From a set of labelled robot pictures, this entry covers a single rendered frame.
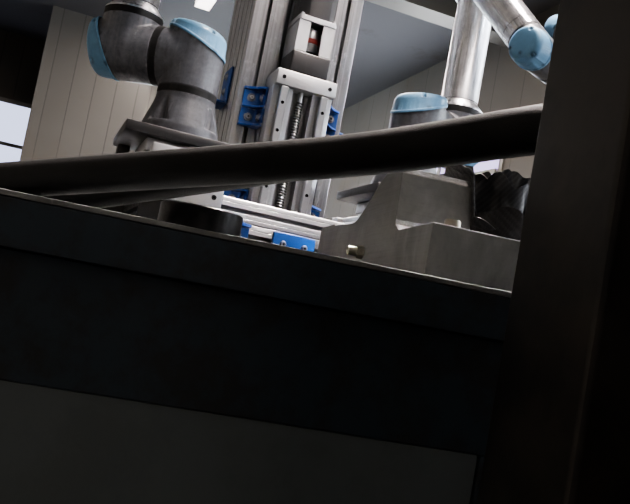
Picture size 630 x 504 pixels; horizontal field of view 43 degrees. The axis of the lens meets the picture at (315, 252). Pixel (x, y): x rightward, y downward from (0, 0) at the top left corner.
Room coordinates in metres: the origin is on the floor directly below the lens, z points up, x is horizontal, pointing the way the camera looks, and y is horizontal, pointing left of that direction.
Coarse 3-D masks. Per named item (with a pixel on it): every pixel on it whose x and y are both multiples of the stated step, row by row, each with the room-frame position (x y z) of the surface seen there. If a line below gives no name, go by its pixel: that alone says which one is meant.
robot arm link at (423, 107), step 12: (408, 96) 1.64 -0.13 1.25; (420, 96) 1.63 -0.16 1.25; (432, 96) 1.64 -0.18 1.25; (396, 108) 1.66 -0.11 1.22; (408, 108) 1.64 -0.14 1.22; (420, 108) 1.63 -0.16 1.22; (432, 108) 1.63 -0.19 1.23; (444, 108) 1.66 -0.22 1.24; (396, 120) 1.66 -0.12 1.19; (408, 120) 1.64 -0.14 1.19; (420, 120) 1.63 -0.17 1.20; (432, 120) 1.64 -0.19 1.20
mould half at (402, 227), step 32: (384, 192) 0.90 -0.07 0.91; (416, 192) 0.85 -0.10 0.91; (448, 192) 0.86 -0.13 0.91; (352, 224) 1.03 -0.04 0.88; (384, 224) 0.88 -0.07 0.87; (416, 224) 0.85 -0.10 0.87; (352, 256) 1.00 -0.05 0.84; (384, 256) 0.86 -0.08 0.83; (416, 256) 0.76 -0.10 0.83; (448, 256) 0.73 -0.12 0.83; (480, 256) 0.74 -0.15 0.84; (512, 256) 0.74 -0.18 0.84
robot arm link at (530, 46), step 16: (480, 0) 1.58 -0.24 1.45; (496, 0) 1.55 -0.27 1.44; (512, 0) 1.53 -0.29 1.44; (496, 16) 1.54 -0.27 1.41; (512, 16) 1.52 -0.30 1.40; (528, 16) 1.51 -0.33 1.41; (512, 32) 1.51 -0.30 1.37; (528, 32) 1.46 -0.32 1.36; (544, 32) 1.47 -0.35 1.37; (512, 48) 1.48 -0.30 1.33; (528, 48) 1.46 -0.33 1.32; (544, 48) 1.46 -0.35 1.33; (528, 64) 1.48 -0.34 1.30; (544, 64) 1.48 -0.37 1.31; (544, 80) 1.54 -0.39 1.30
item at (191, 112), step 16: (160, 96) 1.48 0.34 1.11; (176, 96) 1.47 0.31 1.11; (192, 96) 1.47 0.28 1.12; (208, 96) 1.49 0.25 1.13; (160, 112) 1.47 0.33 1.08; (176, 112) 1.46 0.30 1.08; (192, 112) 1.47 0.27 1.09; (208, 112) 1.50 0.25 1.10; (176, 128) 1.45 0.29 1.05; (192, 128) 1.46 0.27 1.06; (208, 128) 1.51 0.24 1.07
